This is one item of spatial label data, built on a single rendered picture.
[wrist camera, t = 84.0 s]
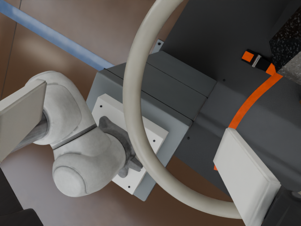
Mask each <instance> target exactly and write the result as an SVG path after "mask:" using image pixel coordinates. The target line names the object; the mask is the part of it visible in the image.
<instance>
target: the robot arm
mask: <svg viewBox="0 0 301 226"><path fill-rule="evenodd" d="M31 143H35V144H39V145H47V144H50V146H51V147H52V149H53V152H54V158H55V161H54V163H53V167H52V176H53V180H54V182H55V184H56V186H57V188H58V189H59V190H60V191H61V192H62V193H63V194H65V195H67V196H70V197H81V196H86V195H89V194H91V193H94V192H96V191H99V190H101V189H102V188H103V187H105V186H106V185H107V184H108V183H109V182H111V181H112V180H113V179H114V178H115V177H116V175H119V176H120V177H121V178H125V177H126V176H127V175H128V169H129V168H131V169H133V170H135V171H137V172H140V171H141V169H142V168H143V165H142V163H141V162H140V161H139V160H138V159H137V158H135V155H136V153H135V151H134V148H133V146H132V144H131V141H130V139H129V135H128V132H127V131H125V130H123V129H122V128H120V127H119V126H118V125H116V124H114V123H113V122H111V121H110V120H109V119H108V117H106V116H102V117H101V118H100V119H99V126H97V124H96V122H95V120H94V118H93V115H92V113H91V111H90V109H89V107H88V105H87V103H86V102H85V100H84V98H83V97H82V95H81V93H80V91H79V90H78V89H77V87H76V86H75V85H74V83H73V82H72V81H71V80H70V79H69V78H67V77H66V76H65V75H63V74H62V73H59V72H56V71H45V72H42V73H39V74H37V75H35V76H33V77H32V78H31V79H29V81H28V82H27V83H26V84H25V86H24V87H23V88H21V89H19V90H18V91H16V92H15V93H13V94H11V95H9V96H8V97H6V98H5V99H3V100H1V101H0V163H1V162H2V161H3V159H4V158H5V157H6V156H7V155H8V154H10V153H12V152H14V151H16V150H18V149H20V148H22V147H24V146H26V145H28V144H31ZM213 162H214V164H215V166H216V168H217V170H218V172H219V174H220V176H221V178H222V180H223V182H224V184H225V186H226V188H227V190H228V192H229V194H230V196H231V198H232V200H233V202H234V204H235V206H236V208H237V209H238V211H239V213H240V215H241V217H242V219H243V221H244V223H245V225H246V226H301V195H300V194H299V193H297V192H294V191H291V190H287V189H286V188H285V187H284V186H283V184H282V183H281V182H280V181H279V180H278V178H277V177H275V175H274V174H273V173H272V172H271V171H270V170H269V169H268V168H267V167H266V165H265V164H264V163H263V162H262V161H261V159H260V158H259V157H258V156H257V155H256V153H255V152H254V151H253V150H252V148H251V147H250V146H249V145H248V144H247V143H246V142H245V141H244V139H243V138H242V137H241V136H240V135H239V133H238V132H237V131H236V130H235V129H233V128H230V127H228V128H226V130H225V133H224V135H223V137H222V140H221V142H220V145H219V147H218V150H217V152H216V155H215V157H214V160H213ZM264 219H265V220H264ZM263 220H264V222H263ZM262 222H263V223H262ZM261 224H262V225H261ZM0 226H44V225H43V224H42V222H41V220H40V219H39V217H38V215H37V213H36V212H35V211H34V210H33V209H31V208H30V209H25V210H24V209H23V208H22V206H21V204H20V202H19V200H18V199H17V197H16V195H15V193H14V191H13V190H12V188H11V186H10V184H9V182H8V180H7V178H6V177H5V175H4V173H3V171H2V169H1V168H0Z"/></svg>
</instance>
